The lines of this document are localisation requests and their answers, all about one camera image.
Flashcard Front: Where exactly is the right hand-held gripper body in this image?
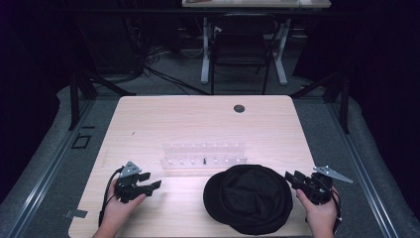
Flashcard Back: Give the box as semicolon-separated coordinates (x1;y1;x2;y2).
296;165;354;206

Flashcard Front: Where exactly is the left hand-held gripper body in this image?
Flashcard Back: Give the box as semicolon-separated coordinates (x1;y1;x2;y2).
113;161;149;204

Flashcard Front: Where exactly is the black hat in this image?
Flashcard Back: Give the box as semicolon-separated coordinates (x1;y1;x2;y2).
202;164;294;236

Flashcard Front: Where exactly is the person's right hand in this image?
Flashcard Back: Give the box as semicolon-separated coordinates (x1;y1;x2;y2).
295;185;341;238

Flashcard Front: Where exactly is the person's left hand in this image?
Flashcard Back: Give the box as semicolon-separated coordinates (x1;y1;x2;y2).
98;179;148;234

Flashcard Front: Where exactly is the clear acrylic peg rack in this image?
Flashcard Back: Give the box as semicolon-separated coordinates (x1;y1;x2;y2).
159;141;249;174

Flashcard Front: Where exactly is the grey tape patch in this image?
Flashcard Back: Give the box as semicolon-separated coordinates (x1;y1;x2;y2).
63;208;89;219

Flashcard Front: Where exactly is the black tape rectangle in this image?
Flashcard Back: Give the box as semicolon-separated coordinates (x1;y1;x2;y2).
70;133;92;150

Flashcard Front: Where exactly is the black metal stand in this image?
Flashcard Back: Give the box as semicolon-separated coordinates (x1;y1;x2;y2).
289;69;351;135
67;63;137;131

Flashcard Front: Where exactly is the white-legged desk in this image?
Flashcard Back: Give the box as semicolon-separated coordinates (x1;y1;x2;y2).
181;0;332;87

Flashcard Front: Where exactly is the black chair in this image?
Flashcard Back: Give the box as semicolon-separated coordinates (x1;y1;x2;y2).
209;13;279;96

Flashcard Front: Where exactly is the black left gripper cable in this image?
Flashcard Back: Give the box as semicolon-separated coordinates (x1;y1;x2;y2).
97;167;124;228

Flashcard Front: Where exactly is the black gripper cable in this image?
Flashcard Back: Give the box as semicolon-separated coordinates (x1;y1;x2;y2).
331;188;344;234
97;167;124;228

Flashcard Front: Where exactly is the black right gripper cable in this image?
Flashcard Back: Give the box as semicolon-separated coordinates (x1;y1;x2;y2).
331;188;344;234

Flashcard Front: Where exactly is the aluminium floor rail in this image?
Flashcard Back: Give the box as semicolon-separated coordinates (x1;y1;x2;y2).
325;98;402;238
5;98;97;238

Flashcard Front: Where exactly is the bundle of floor cables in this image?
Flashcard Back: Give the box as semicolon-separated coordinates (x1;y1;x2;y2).
127;19;212;97

